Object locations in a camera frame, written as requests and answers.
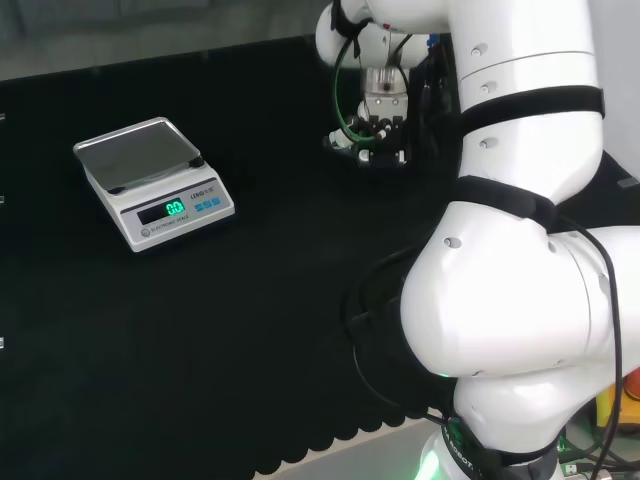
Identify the black scalloped table cloth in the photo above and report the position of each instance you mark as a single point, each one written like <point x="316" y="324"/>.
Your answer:
<point x="200" y="300"/>

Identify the small clear glass beaker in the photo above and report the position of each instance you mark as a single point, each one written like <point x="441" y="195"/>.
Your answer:
<point x="341" y="145"/>

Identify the yellow emergency stop button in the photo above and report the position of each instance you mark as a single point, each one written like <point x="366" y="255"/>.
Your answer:
<point x="620" y="400"/>

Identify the white electronic balance steel pan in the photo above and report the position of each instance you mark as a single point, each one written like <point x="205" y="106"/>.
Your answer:
<point x="150" y="185"/>

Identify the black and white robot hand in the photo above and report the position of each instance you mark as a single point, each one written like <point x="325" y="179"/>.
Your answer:
<point x="384" y="135"/>

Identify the grey tape piece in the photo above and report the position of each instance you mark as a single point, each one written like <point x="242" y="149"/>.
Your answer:
<point x="628" y="182"/>

